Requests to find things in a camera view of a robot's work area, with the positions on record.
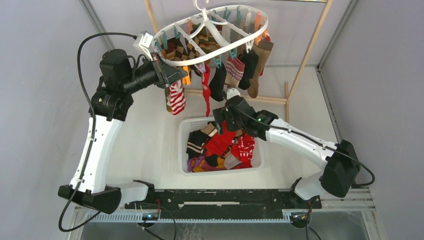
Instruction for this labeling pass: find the red santa sock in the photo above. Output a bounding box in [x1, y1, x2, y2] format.
[201, 65, 211, 117]
[204, 120, 236, 159]

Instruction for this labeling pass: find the black hanging sock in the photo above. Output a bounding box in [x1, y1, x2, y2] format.
[209, 65, 227, 102]

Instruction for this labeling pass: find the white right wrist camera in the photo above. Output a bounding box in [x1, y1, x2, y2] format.
[225, 87, 241, 101]

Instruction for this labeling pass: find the white plastic laundry basket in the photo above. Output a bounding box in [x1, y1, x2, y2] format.
[178, 117, 265, 176]

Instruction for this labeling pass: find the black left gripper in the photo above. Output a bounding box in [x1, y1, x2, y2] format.
[122, 52, 187, 94]

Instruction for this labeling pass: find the wooden drying rack frame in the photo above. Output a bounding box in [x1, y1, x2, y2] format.
[143, 0, 335, 124]

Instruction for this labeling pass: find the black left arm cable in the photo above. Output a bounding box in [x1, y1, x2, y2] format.
[58, 32, 138, 233]

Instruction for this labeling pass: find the purple orange sock in basket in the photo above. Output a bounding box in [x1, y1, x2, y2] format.
[187, 156, 227, 173]

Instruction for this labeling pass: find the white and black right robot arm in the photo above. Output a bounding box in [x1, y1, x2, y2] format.
[212, 95, 361, 208]

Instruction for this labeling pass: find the tan brown striped basket sock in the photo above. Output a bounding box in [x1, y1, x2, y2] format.
[200, 122, 218, 138]

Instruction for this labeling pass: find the white round clip hanger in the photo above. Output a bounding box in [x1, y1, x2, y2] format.
[151, 0, 269, 67]

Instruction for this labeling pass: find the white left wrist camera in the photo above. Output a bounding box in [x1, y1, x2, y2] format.
[133, 31, 154, 62]

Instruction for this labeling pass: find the red white striped sock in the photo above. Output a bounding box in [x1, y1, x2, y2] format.
[168, 81, 186, 115]

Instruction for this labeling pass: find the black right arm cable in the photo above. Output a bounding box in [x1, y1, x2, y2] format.
[231, 102, 376, 240]

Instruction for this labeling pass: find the brown striped hanging sock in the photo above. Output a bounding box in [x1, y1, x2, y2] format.
[193, 27, 221, 54]

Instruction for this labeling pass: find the olive and orange sock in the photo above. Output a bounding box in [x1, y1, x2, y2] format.
[164, 88, 173, 113]

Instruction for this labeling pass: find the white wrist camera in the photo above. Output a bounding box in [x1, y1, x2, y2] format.
[133, 31, 154, 62]
[225, 87, 241, 101]

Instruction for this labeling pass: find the red santa hanging sock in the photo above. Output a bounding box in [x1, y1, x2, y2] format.
[201, 65, 211, 117]

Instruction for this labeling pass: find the purple striped tan hanging sock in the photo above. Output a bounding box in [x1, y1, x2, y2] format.
[224, 56, 245, 88]

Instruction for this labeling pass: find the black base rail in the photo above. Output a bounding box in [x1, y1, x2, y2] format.
[124, 184, 322, 221]

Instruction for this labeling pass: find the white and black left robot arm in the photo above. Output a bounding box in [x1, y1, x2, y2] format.
[58, 49, 189, 214]

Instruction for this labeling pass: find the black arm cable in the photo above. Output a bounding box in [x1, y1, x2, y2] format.
[58, 32, 138, 233]
[231, 102, 376, 240]

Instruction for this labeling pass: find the argyle brown hanging sock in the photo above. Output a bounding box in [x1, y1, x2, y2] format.
[162, 37, 196, 61]

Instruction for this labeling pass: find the orange clothespin clip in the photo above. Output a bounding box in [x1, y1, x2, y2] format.
[181, 65, 191, 86]

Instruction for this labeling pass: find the black sock in basket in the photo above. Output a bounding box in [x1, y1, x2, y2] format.
[186, 130, 212, 160]

